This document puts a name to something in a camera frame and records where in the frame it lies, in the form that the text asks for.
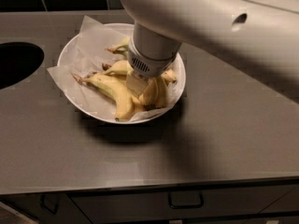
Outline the grey left cabinet door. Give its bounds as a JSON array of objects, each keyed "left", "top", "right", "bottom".
[{"left": 1, "top": 193, "right": 92, "bottom": 224}]

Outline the top back banana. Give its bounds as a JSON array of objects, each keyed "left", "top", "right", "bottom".
[{"left": 107, "top": 36, "right": 130, "bottom": 55}]

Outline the grey drawer front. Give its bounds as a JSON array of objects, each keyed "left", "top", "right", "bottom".
[{"left": 71, "top": 185, "right": 298, "bottom": 224}]

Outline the white parchment paper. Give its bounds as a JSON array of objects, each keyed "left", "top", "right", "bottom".
[{"left": 49, "top": 17, "right": 186, "bottom": 124}]

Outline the small middle banana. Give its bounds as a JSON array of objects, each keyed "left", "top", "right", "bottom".
[{"left": 114, "top": 75, "right": 126, "bottom": 85}]

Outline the black round sink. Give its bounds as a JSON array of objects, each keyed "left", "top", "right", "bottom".
[{"left": 0, "top": 42, "right": 44, "bottom": 89}]

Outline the right front banana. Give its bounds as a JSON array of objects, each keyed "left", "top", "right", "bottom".
[{"left": 155, "top": 77, "right": 167, "bottom": 108}]

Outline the front left banana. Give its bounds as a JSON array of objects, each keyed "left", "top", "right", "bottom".
[{"left": 73, "top": 73, "right": 135, "bottom": 121}]

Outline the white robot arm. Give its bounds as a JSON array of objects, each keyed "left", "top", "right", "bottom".
[{"left": 121, "top": 0, "right": 299, "bottom": 100}]

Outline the curved banana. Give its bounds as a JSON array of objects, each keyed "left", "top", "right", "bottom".
[{"left": 102, "top": 60, "right": 158, "bottom": 108}]

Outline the white bowl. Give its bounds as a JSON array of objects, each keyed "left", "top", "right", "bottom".
[{"left": 51, "top": 23, "right": 186, "bottom": 124}]

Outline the hidden small banana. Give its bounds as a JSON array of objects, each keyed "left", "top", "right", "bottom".
[{"left": 132, "top": 95, "right": 145, "bottom": 114}]

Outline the black left cabinet handle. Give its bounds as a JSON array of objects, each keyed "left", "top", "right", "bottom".
[{"left": 39, "top": 194, "right": 60, "bottom": 215}]

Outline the black drawer handle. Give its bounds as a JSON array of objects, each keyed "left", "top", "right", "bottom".
[{"left": 167, "top": 190, "right": 204, "bottom": 209}]

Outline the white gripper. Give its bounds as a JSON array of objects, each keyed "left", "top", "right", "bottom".
[{"left": 126, "top": 35, "right": 178, "bottom": 97}]

